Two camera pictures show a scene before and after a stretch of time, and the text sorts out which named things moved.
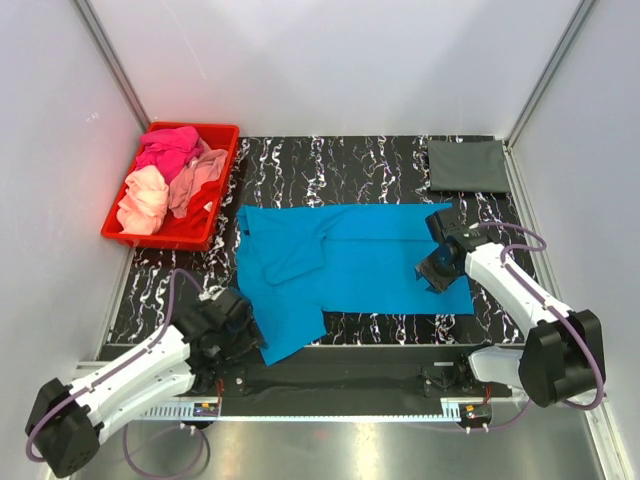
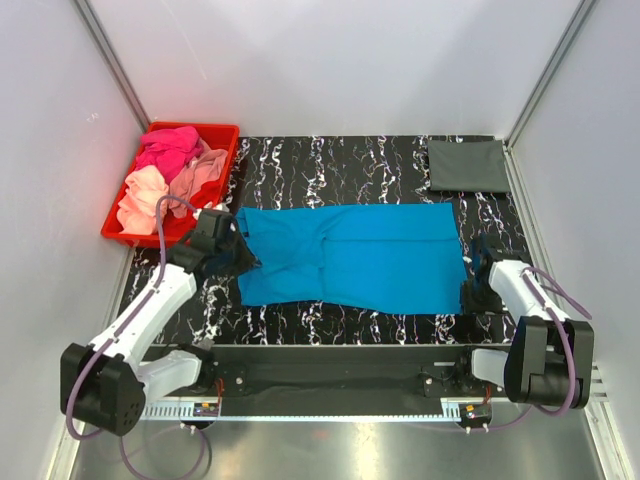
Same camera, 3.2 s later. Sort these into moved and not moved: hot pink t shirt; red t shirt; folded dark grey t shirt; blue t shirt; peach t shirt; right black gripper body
Moved: right black gripper body; blue t shirt
Not moved: peach t shirt; red t shirt; folded dark grey t shirt; hot pink t shirt
